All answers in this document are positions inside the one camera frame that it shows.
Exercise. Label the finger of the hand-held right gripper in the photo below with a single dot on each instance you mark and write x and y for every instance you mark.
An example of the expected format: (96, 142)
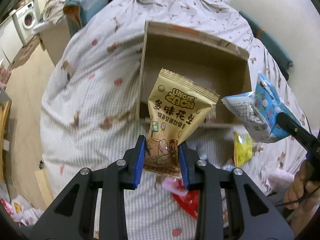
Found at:
(292, 126)

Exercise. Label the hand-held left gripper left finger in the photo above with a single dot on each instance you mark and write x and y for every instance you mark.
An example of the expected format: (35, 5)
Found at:
(140, 160)

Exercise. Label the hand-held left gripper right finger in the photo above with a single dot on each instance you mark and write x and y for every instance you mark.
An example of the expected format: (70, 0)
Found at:
(185, 165)

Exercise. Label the pink snack pouch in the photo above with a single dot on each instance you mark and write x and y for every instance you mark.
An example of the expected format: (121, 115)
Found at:
(172, 186)

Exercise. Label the light blue snack packet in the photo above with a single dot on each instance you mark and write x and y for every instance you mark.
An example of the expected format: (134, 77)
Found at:
(262, 115)

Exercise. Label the gold peanut snack packet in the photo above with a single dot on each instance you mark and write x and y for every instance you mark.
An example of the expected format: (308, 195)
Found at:
(175, 105)

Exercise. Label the cardboard box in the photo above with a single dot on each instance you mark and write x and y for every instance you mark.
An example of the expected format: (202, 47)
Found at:
(190, 62)

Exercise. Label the person's right hand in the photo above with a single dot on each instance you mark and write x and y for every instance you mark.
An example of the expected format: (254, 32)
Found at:
(300, 195)

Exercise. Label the red foil snack bag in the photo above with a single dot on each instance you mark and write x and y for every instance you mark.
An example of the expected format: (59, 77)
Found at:
(187, 203)

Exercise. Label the yellow snack packet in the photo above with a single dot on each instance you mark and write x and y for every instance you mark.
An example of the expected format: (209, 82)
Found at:
(243, 150)

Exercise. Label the printed bed blanket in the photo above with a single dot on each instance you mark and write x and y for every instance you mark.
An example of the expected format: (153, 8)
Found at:
(100, 92)

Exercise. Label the teal bed edge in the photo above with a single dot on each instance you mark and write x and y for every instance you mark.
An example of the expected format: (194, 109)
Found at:
(270, 42)

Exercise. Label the wooden board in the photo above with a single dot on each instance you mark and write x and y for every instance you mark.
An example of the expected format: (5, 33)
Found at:
(43, 185)

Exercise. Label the pile of plastic bags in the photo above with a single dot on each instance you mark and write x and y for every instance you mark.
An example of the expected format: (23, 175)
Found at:
(22, 212)

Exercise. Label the wooden chair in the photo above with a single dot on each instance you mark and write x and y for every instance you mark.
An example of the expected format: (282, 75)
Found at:
(5, 135)

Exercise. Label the white cabinet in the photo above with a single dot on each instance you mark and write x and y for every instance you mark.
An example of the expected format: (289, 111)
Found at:
(55, 42)

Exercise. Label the patterned floor rug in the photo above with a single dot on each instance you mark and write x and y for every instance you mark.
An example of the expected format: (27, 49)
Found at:
(25, 52)

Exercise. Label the teal cushion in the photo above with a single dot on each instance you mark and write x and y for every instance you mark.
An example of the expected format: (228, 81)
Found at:
(85, 5)

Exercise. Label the white crumpled cloth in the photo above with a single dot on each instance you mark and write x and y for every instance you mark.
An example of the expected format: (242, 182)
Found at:
(53, 7)

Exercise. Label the white washing machine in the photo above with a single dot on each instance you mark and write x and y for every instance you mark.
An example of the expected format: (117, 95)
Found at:
(27, 20)

